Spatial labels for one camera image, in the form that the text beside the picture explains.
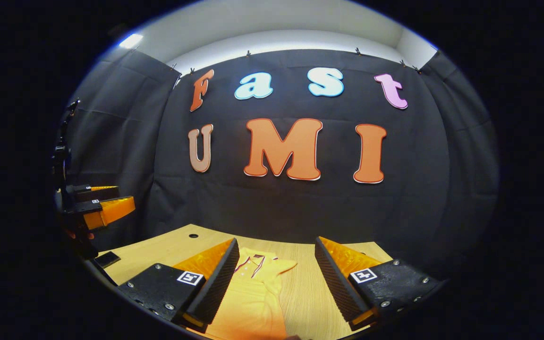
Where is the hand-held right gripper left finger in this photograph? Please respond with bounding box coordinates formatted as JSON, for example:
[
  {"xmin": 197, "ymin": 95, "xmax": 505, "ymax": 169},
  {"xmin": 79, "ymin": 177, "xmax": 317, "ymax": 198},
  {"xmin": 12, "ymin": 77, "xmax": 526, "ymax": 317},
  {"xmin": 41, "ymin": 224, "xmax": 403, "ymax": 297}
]
[{"xmin": 117, "ymin": 238, "xmax": 240, "ymax": 333}]

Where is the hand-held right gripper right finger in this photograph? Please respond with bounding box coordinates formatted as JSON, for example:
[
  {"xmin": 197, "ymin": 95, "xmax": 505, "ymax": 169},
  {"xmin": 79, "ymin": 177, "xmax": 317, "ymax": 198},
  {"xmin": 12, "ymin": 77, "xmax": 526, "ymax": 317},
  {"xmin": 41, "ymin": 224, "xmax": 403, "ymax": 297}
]
[{"xmin": 314, "ymin": 236, "xmax": 445, "ymax": 332}]

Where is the yellow T-shirt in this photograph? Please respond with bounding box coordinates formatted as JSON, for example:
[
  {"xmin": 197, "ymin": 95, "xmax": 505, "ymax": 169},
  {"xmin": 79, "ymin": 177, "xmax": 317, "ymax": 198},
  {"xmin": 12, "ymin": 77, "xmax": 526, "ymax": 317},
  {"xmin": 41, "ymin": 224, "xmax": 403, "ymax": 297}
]
[{"xmin": 206, "ymin": 248, "xmax": 298, "ymax": 340}]

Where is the flat black pad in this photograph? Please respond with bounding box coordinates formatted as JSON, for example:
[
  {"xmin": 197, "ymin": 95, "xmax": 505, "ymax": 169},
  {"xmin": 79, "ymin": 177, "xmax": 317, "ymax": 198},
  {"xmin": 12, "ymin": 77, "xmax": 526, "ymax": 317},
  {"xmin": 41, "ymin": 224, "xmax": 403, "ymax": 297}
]
[{"xmin": 93, "ymin": 252, "xmax": 121, "ymax": 268}]

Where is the black backdrop cloth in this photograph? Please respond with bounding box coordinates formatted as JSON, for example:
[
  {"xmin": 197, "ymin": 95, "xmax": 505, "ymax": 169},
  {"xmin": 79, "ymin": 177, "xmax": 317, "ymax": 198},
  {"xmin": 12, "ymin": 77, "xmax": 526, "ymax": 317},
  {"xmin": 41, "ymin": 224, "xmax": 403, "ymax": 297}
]
[{"xmin": 57, "ymin": 47, "xmax": 499, "ymax": 274}]

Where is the white ceiling light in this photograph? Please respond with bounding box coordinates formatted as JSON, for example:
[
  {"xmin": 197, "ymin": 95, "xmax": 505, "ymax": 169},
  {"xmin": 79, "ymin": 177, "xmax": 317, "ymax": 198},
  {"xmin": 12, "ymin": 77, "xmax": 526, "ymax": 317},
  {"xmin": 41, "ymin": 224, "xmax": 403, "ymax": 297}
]
[{"xmin": 120, "ymin": 33, "xmax": 144, "ymax": 49}]

